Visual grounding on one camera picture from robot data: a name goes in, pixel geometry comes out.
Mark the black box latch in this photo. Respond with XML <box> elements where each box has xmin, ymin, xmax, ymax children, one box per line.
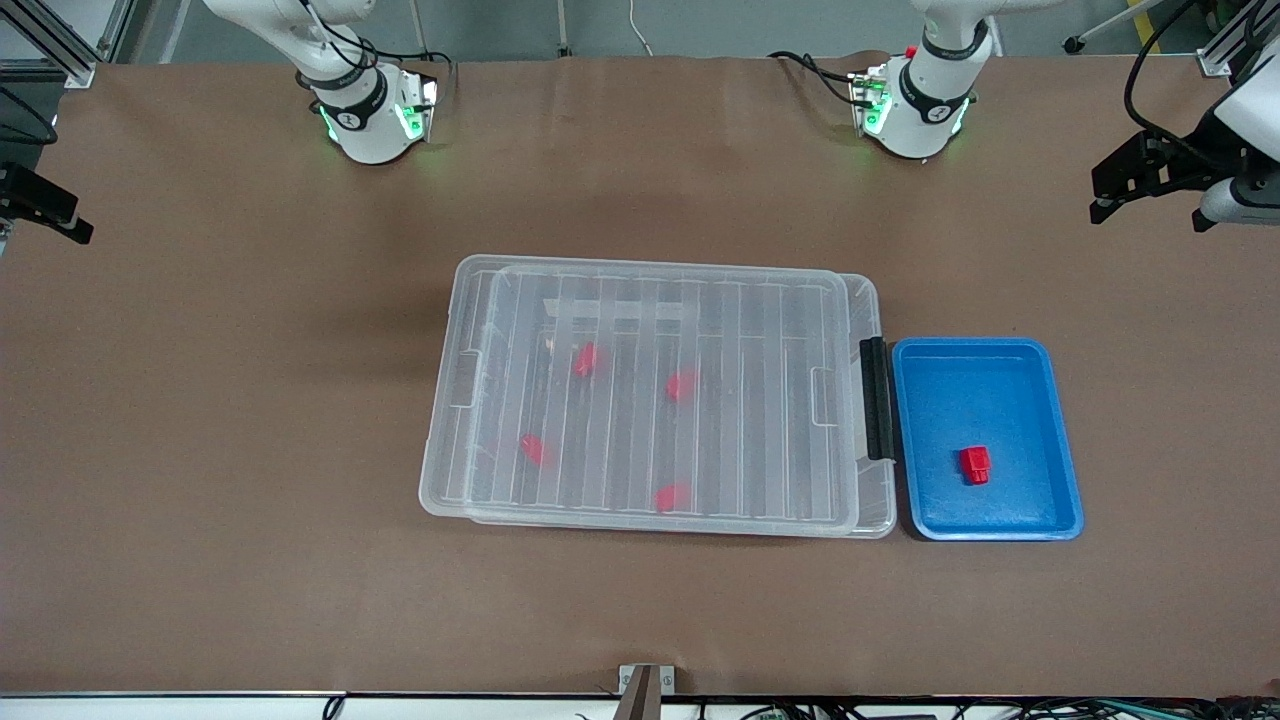
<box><xmin>860</xmin><ymin>337</ymin><xmax>894</xmax><ymax>461</ymax></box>

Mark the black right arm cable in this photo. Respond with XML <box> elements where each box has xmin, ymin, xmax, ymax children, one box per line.
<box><xmin>295</xmin><ymin>0</ymin><xmax>386</xmax><ymax>76</ymax></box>

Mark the clear plastic storage box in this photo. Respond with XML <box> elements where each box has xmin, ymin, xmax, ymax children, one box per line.
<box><xmin>465</xmin><ymin>262</ymin><xmax>898</xmax><ymax>539</ymax></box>

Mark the stand leg with caster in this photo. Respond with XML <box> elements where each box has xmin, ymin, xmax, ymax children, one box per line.
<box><xmin>1063</xmin><ymin>0</ymin><xmax>1201</xmax><ymax>54</ymax></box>

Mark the blue plastic tray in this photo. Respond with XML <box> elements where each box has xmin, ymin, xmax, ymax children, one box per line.
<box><xmin>890</xmin><ymin>337</ymin><xmax>1085</xmax><ymax>542</ymax></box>

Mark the aluminium frame profile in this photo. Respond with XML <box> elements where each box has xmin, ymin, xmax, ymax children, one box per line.
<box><xmin>0</xmin><ymin>0</ymin><xmax>101</xmax><ymax>89</ymax></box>
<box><xmin>1195</xmin><ymin>0</ymin><xmax>1263</xmax><ymax>79</ymax></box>

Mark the bundle of floor cables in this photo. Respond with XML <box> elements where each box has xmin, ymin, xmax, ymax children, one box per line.
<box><xmin>700</xmin><ymin>697</ymin><xmax>1280</xmax><ymax>720</ymax></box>

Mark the brown camera post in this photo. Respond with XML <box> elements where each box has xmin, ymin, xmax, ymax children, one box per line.
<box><xmin>618</xmin><ymin>668</ymin><xmax>663</xmax><ymax>720</ymax></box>

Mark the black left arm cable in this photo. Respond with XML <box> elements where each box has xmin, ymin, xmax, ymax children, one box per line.
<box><xmin>1124</xmin><ymin>0</ymin><xmax>1216</xmax><ymax>166</ymax></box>

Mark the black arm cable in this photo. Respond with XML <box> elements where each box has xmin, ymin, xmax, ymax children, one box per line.
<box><xmin>295</xmin><ymin>0</ymin><xmax>386</xmax><ymax>76</ymax></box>
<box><xmin>1124</xmin><ymin>0</ymin><xmax>1216</xmax><ymax>166</ymax></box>

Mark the clear plastic box lid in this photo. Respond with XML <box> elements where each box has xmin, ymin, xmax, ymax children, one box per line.
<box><xmin>418</xmin><ymin>255</ymin><xmax>861</xmax><ymax>526</ymax></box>

